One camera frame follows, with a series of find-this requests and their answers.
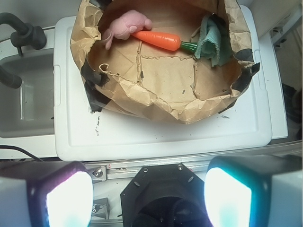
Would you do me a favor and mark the white plastic lid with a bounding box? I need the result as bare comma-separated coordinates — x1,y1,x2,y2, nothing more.
53,5,289,162

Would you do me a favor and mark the black faucet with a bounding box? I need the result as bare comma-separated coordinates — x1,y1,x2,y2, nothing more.
0,12,47,89

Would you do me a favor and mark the teal cloth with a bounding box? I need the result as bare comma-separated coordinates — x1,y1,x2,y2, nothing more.
191,14,233,67

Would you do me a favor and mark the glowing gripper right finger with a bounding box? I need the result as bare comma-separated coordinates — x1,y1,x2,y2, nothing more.
204,155,303,227

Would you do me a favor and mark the brown paper bag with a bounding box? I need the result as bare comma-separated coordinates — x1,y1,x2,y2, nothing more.
70,0,260,124

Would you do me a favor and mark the white sink basin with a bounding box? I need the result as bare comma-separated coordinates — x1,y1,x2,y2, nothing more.
0,49,54,138

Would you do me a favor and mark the pink plush toy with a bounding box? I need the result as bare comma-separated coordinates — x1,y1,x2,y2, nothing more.
101,10,152,50

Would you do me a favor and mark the black octagonal mount plate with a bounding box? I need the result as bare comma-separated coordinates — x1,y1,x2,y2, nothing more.
120,163,212,227

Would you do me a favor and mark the black cable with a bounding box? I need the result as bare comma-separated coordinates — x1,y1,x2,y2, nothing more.
0,145,45,162

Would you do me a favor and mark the orange toy carrot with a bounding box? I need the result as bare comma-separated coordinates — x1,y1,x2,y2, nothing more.
132,31,197,52

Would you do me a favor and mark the aluminium frame rail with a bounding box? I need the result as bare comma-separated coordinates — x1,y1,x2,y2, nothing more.
84,154,214,183

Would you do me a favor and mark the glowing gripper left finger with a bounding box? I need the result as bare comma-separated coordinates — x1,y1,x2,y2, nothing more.
0,161,94,227

